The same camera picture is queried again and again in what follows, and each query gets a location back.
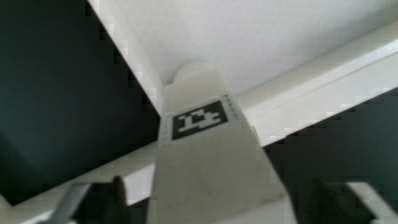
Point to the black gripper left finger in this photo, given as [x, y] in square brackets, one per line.
[93, 204]

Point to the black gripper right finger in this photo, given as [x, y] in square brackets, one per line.
[347, 203]

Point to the white desk leg back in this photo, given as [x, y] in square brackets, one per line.
[216, 183]

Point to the white desk tabletop tray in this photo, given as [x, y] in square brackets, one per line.
[91, 53]

